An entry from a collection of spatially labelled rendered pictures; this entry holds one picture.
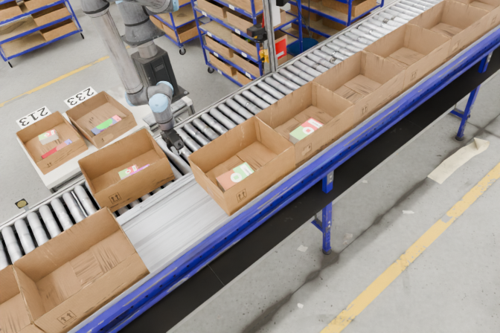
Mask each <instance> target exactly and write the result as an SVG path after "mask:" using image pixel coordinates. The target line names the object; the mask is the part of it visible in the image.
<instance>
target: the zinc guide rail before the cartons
mask: <svg viewBox="0 0 500 333"><path fill-rule="evenodd" d="M194 179H195V178H194V175H193V171H190V172H189V173H188V174H186V175H184V176H182V177H181V178H180V179H178V180H176V181H174V182H173V183H172V184H170V185H168V186H167V187H165V188H164V189H162V190H160V191H159V192H157V193H156V194H154V195H152V196H151V197H149V198H148V199H146V200H145V201H142V202H141V203H140V204H138V205H136V206H135V207H133V208H132V209H131V210H128V211H127V212H125V213H124V214H122V215H121V216H119V217H117V218H116V219H117V221H118V223H119V224H120V226H123V225H124V224H126V223H127V222H129V221H131V220H132V219H134V218H135V217H136V216H139V215H140V214H142V213H143V212H144V211H146V210H148V209H150V208H151V207H152V206H154V205H155V204H157V203H159V202H160V201H162V200H163V199H165V198H166V197H168V196H169V195H171V194H173V193H174V192H175V191H177V190H179V189H181V188H182V187H183V186H185V185H186V184H189V183H190V182H191V181H193V180H194Z"/></svg>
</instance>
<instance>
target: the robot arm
mask: <svg viewBox="0 0 500 333"><path fill-rule="evenodd" d="M112 1H116V4H117V6H118V9H119V12H120V14H121V18H122V19H123V22H124V25H125V37H126V40H127V41H129V42H140V41H144V40H146V39H149V38H151V37H153V36H155V35H156V34H157V32H158V30H157V27H156V26H155V25H154V23H153V22H152V21H151V19H150V16H153V15H158V14H163V13H171V12H175V11H177V10H178V9H179V2H178V0H80V6H81V8H82V10H83V12H84V13H85V14H86V15H88V16H90V18H91V20H92V22H93V24H94V26H95V29H96V31H97V33H98V35H99V37H100V39H101V41H102V43H103V45H104V47H105V49H106V51H107V53H108V55H109V57H110V59H111V61H112V64H113V65H114V67H115V70H116V71H117V73H118V76H119V77H120V79H121V82H122V83H123V85H124V88H125V99H126V102H127V104H128V105H129V106H143V105H149V104H150V109H151V110H152V113H153V116H154V118H155V120H156V122H157V124H156V125H157V126H158V128H159V129H160V130H162V132H160V134H161V137H162V140H163V141H164V142H165V143H166V144H167V148H168V149H169V150H170V151H171V152H172V153H173V154H175V155H180V153H181V151H182V148H184V144H183V140H182V137H181V136H179V134H177V131H176V130H175V129H174V125H175V123H176V122H175V120H174V117H173V114H172V111H171V109H170V105H171V101H172V96H173V87H172V85H171V84H169V83H168V82H165V81H161V82H158V83H157V84H156V85H155V86H149V87H143V85H142V83H141V81H140V79H139V77H138V74H137V72H136V70H135V67H134V65H133V64H132V60H131V59H130V57H129V54H128V52H127V50H126V47H125V45H124V43H123V40H122V38H121V36H120V34H119V32H118V29H117V27H116V25H115V23H114V20H113V18H112V16H111V13H110V12H109V6H110V2H112Z"/></svg>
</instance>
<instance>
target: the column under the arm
mask: <svg viewBox="0 0 500 333"><path fill-rule="evenodd" d="M155 46H156V49H157V54H156V55H155V56H152V57H150V58H141V56H140V54H139V51H136V52H135V53H133V54H131V55H130V56H131V58H132V61H133V64H134V66H135V69H136V71H137V73H138V76H139V79H140V81H141V83H142V85H143V87H149V86H155V85H156V84H157V83H158V82H161V81H165V82H168V83H169V84H171V85H172V87H173V96H172V101H171V104H173V103H174V102H176V101H177V100H180V99H182V98H183V97H185V96H186V95H188V94H189V92H188V91H186V90H185V89H183V88H182V87H181V86H180V85H178V84H177V81H176V77H175V74H174V72H173V67H172V65H171V62H170V58H169V55H168V52H167V51H166V50H164V49H162V48H160V47H159V46H157V45H156V44H155Z"/></svg>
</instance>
